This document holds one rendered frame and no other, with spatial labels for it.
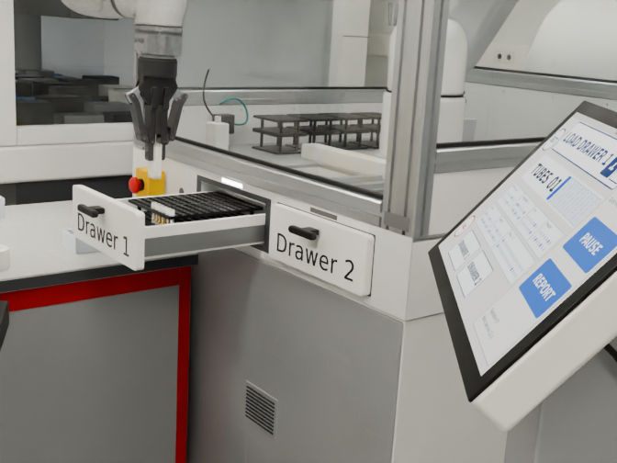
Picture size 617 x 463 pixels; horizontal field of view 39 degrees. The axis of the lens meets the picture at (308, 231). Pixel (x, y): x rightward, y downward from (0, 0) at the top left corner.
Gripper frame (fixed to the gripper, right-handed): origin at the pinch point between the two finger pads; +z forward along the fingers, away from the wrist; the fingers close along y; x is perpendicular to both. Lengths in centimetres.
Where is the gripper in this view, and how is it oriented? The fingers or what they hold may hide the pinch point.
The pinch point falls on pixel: (154, 160)
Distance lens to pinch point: 174.7
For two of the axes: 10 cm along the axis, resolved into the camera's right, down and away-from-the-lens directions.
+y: -7.9, 0.9, -6.1
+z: -0.7, 9.7, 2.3
